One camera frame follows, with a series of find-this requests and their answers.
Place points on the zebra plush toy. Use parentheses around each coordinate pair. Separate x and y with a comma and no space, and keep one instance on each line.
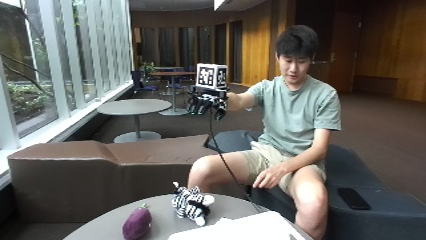
(191,204)

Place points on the wooden round pedestal table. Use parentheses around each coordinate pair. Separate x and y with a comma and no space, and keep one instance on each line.
(173,74)

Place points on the brown upholstered bench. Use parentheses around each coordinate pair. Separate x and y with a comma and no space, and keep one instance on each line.
(87,173)

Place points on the white paper sheet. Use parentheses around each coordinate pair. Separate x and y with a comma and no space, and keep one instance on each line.
(239,228)

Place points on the black smartphone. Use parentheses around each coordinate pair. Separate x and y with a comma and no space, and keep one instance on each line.
(352,198)

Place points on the purple eggplant toy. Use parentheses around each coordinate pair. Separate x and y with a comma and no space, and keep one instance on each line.
(137,222)

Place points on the the person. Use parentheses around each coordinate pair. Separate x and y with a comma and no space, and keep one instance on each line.
(292,110)

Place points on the dark grey upholstered seat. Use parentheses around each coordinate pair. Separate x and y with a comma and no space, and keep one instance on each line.
(380,213)

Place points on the white marker cube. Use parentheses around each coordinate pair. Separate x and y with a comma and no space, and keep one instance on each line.
(211,77)

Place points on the grey round pedestal table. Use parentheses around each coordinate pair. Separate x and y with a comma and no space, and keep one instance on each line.
(133,106)

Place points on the green potted plant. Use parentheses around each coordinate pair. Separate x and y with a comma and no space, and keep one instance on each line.
(147,68)

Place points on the blue chair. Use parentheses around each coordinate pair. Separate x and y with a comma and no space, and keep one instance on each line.
(177,85)
(141,84)

